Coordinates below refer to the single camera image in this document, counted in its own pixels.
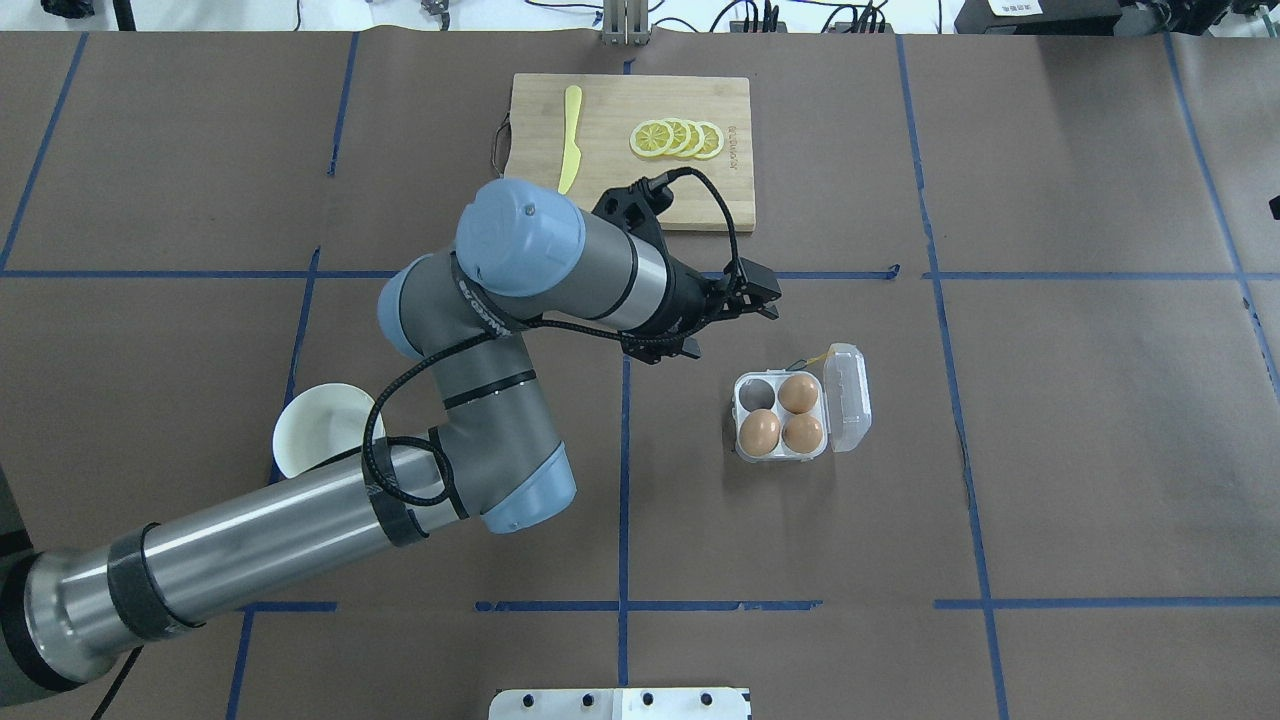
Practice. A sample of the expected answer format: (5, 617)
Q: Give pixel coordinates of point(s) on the yellow plastic knife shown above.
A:
(571, 153)

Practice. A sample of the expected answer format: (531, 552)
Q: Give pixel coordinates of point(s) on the brown egg lower slot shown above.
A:
(803, 434)

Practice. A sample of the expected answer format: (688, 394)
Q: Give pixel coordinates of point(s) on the aluminium frame post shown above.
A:
(625, 23)

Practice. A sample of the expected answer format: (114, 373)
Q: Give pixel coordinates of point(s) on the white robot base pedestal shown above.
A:
(623, 703)

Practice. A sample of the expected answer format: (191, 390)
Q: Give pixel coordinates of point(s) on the brown egg from bowl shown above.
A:
(760, 433)

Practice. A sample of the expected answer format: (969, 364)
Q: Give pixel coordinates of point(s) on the clear plastic egg box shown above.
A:
(817, 405)

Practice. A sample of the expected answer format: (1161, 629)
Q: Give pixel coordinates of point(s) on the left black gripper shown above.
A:
(685, 297)

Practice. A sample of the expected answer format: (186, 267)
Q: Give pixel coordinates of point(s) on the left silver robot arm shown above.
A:
(464, 433)

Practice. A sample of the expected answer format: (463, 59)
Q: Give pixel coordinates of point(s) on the white ceramic bowl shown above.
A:
(321, 423)

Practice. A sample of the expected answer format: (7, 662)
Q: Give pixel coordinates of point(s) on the lemon slice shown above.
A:
(712, 141)
(694, 141)
(652, 139)
(679, 135)

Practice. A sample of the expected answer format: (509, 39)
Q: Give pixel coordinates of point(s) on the bamboo cutting board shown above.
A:
(611, 107)

